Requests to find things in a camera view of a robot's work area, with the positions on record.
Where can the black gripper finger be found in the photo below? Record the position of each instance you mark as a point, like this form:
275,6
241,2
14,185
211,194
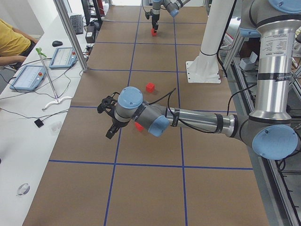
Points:
155,26
112,131

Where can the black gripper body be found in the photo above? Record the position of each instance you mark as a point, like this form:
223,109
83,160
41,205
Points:
114,122
154,13

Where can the red cube block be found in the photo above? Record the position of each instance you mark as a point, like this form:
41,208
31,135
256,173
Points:
153,32
150,87
139,127

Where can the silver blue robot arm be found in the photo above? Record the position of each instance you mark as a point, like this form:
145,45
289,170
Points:
171,7
266,129

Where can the red cube near block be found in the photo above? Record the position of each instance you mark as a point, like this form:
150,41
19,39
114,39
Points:
139,127

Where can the reacher grabber stick tool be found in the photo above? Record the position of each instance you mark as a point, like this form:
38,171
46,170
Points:
57,99

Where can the black power adapter box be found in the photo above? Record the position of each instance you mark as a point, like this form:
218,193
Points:
90,34

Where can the small black square pad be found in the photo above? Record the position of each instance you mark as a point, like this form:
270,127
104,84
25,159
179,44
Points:
39,123

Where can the black computer keyboard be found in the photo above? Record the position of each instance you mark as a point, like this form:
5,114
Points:
77,23

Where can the brown paper table mat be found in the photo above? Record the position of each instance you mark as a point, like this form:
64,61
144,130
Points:
182,178

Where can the far blue teach pendant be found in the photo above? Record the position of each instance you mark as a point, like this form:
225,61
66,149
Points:
63,58

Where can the blue teach pendant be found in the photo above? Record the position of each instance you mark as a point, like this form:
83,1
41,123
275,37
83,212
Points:
63,58
29,78

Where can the near blue teach pendant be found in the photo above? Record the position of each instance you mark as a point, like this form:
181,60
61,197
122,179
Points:
29,78

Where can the small white open box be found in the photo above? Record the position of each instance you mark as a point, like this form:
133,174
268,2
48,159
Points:
248,63

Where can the black computer mouse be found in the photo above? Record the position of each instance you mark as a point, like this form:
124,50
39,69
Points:
57,43

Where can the person in yellow shirt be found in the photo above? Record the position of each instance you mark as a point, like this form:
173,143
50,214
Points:
15,45

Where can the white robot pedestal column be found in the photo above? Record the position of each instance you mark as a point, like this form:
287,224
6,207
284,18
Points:
204,68

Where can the aluminium frame post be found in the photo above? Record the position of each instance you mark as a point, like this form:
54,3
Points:
62,12

